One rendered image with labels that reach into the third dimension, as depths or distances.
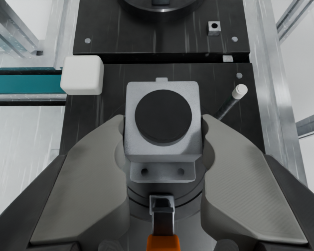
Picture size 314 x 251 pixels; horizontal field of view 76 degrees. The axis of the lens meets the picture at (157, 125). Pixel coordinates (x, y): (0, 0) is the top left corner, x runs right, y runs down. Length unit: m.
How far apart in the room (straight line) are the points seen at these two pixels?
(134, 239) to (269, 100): 0.23
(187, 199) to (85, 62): 0.19
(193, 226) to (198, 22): 0.26
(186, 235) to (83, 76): 0.21
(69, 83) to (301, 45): 0.43
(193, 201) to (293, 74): 0.33
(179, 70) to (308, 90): 0.27
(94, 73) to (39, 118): 0.13
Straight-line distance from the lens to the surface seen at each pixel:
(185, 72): 0.27
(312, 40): 0.53
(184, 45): 0.29
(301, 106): 0.45
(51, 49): 0.34
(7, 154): 0.36
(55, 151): 0.27
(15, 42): 0.32
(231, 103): 0.17
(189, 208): 0.22
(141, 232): 0.24
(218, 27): 0.31
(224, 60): 0.30
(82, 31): 0.33
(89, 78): 0.26
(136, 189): 0.21
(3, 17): 0.31
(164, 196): 0.20
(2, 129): 0.38
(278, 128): 0.30
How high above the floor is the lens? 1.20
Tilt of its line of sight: 74 degrees down
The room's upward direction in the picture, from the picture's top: 3 degrees counter-clockwise
